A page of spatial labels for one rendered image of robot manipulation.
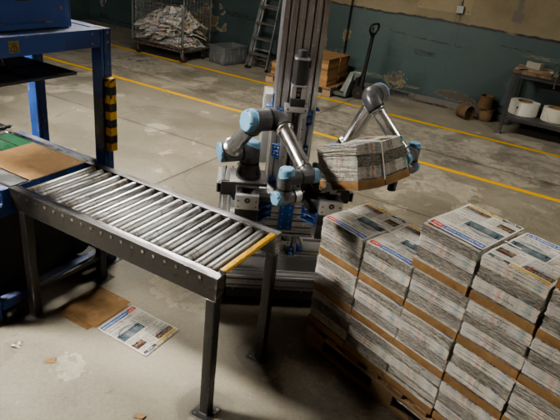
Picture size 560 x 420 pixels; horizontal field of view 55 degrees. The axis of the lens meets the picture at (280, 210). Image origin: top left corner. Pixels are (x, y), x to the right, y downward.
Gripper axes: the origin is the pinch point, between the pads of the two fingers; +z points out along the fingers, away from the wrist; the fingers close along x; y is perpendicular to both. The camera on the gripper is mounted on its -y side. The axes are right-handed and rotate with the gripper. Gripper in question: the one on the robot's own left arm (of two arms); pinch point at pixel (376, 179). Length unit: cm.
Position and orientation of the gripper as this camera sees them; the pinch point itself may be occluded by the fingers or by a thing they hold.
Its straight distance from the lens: 304.8
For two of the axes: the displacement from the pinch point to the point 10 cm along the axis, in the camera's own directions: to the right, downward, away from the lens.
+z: -7.8, 2.0, -6.0
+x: 6.2, 0.5, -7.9
